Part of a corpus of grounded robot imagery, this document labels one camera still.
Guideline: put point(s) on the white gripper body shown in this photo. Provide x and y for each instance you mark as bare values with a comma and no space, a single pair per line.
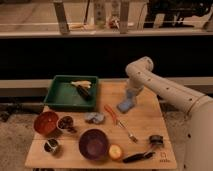
131,94

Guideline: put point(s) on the blue sponge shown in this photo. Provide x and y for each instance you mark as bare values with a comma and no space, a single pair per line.
125,105

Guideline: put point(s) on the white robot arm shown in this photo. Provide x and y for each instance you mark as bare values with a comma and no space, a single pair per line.
198,106

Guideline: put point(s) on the purple bowl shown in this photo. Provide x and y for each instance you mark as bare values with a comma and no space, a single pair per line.
93,144

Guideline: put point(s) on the small bowl with brown contents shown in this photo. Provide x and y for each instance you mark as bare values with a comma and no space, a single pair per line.
65,125

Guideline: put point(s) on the red bowl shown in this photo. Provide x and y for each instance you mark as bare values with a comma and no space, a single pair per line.
46,122

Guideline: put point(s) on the crumpled blue-grey cloth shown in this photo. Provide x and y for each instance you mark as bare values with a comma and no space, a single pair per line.
94,117

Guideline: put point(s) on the dark eggplant in tray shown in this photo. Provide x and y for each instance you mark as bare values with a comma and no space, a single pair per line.
83,93

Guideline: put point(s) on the yellow banana in tray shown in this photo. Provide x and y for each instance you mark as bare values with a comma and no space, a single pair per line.
84,83

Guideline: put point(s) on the small dark round container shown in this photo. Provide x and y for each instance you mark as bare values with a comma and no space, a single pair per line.
156,140

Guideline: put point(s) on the yellow red apple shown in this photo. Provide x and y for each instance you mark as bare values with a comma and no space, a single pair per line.
115,152

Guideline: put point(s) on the green plastic tray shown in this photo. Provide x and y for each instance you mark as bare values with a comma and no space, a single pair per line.
62,95

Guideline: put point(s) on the small metal cup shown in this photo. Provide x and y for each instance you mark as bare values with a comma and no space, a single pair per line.
51,146

